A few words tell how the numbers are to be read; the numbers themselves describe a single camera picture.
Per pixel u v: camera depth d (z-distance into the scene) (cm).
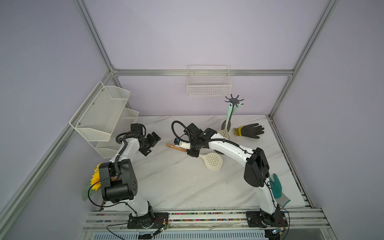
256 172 52
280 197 81
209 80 94
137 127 73
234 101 73
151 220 68
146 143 82
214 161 87
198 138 64
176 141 76
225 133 90
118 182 46
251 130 110
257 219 73
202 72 92
